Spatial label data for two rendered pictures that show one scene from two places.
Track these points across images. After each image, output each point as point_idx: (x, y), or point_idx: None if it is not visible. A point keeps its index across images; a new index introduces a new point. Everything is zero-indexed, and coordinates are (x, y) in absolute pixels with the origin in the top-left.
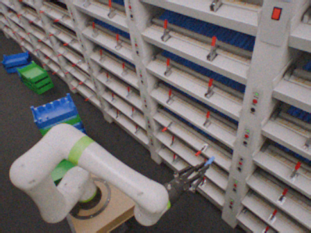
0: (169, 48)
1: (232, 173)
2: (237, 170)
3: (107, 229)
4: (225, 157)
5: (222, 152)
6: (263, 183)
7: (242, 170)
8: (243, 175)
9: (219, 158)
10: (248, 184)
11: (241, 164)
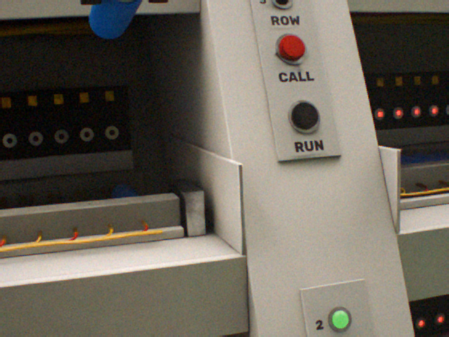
0: None
1: (275, 261)
2: (297, 156)
3: None
4: (123, 246)
5: (82, 214)
6: (436, 206)
7: (329, 109)
8: (353, 174)
9: (90, 260)
10: (417, 237)
11: (303, 40)
